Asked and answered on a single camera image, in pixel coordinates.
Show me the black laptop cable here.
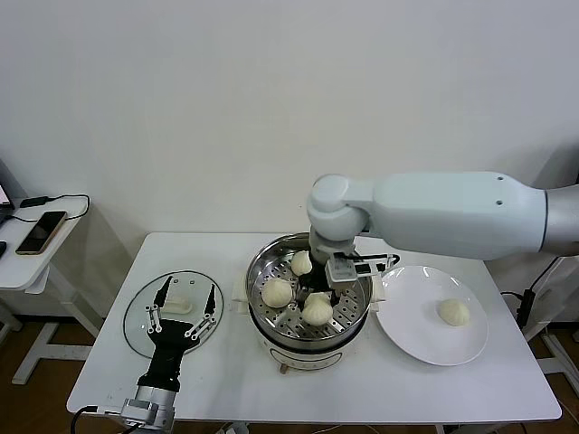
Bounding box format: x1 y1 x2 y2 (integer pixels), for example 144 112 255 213
500 255 562 327

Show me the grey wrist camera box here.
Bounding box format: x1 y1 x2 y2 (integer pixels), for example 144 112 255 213
326 255 359 285

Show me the black adapter with cable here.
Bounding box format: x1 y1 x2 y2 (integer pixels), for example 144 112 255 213
6 193 91 223

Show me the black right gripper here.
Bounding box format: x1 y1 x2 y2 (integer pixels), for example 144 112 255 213
294 259 347 311

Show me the white side table with phone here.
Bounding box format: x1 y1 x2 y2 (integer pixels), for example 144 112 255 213
0 193 103 385

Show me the white steamed baozi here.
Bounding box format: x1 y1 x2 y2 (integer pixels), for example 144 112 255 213
261 278 294 308
290 250 313 276
437 297 471 327
301 293 335 326

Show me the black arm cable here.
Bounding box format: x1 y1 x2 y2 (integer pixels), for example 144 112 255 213
71 405 99 434

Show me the white round plate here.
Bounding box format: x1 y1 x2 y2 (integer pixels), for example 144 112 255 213
374 265 490 366

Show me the white electric cooker base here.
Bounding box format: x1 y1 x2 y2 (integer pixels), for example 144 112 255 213
246 288 376 374

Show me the round glass lid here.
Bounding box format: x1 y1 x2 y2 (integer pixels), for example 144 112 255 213
123 269 225 358

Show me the black gold-edged smartphone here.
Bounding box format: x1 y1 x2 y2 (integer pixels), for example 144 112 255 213
15 211 68 256

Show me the stainless steel steamer basket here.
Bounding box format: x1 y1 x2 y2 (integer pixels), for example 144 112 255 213
232 232 388 344

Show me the laptop with pink screen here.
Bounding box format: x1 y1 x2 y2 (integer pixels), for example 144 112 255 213
0 156 15 227

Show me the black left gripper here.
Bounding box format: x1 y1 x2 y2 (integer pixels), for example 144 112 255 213
136 275 218 392

